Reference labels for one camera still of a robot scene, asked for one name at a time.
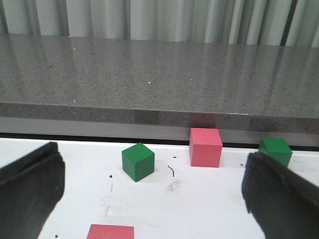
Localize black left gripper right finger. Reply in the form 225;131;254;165
241;152;319;239

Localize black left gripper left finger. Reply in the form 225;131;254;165
0;142;65;239

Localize green cube block centre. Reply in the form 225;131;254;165
258;137;293;167

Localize green cube block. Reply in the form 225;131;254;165
258;137;293;167
122;142;155;182

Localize pink cube block near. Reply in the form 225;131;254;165
86;224;135;239

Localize pink cube block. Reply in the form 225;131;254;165
189;128;223;168
86;224;135;239

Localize grey stone counter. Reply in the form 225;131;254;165
0;34;319;147

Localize green cube block left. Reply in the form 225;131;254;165
122;142;155;182

